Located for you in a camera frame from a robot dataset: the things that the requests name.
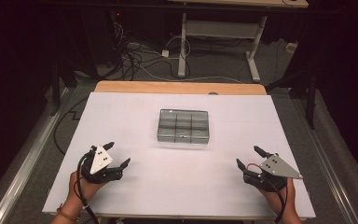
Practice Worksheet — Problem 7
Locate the red rubber band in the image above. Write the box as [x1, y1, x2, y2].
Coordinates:
[246, 161, 262, 172]

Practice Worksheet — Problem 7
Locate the white foam board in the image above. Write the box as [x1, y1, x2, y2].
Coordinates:
[42, 91, 317, 218]

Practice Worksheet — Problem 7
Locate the thin brown bracelet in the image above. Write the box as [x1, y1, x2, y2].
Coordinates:
[56, 203, 80, 223]

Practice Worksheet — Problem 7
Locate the metal floor rail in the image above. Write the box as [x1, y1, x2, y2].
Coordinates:
[292, 98, 358, 224]
[0, 87, 73, 224]

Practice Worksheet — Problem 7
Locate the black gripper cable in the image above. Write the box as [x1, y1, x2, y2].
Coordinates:
[76, 150, 101, 224]
[262, 176, 289, 224]

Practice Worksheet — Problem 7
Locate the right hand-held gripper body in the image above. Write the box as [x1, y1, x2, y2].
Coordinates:
[242, 152, 304, 192]

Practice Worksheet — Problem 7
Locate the white frame desk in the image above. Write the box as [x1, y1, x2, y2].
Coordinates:
[167, 0, 310, 84]

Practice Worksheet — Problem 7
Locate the black floor cable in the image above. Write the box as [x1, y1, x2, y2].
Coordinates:
[53, 97, 90, 157]

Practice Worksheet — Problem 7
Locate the person's right hand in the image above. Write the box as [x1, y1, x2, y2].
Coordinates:
[258, 178, 296, 217]

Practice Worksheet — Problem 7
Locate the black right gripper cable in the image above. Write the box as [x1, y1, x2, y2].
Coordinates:
[262, 176, 289, 224]

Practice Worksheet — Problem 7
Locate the person's left hand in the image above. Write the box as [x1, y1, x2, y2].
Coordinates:
[68, 170, 107, 203]

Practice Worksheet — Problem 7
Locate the wooden table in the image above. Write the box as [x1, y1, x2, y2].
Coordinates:
[48, 79, 309, 222]

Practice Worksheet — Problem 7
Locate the small white floor box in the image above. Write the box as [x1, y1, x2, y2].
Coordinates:
[285, 41, 298, 54]

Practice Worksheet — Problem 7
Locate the black metal stand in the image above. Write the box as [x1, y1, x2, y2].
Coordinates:
[265, 66, 320, 131]
[49, 59, 79, 117]

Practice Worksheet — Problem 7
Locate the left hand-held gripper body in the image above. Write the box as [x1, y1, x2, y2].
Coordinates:
[79, 144, 126, 185]

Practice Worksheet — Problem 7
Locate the tangle of black cables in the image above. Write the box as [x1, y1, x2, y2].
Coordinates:
[110, 20, 181, 81]

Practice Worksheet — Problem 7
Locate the long white floor cable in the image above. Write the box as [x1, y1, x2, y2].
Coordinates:
[134, 60, 244, 84]

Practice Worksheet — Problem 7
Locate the clear grey compartment box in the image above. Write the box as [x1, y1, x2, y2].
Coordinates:
[157, 108, 211, 145]

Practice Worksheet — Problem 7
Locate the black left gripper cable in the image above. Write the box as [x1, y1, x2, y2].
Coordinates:
[76, 150, 101, 224]

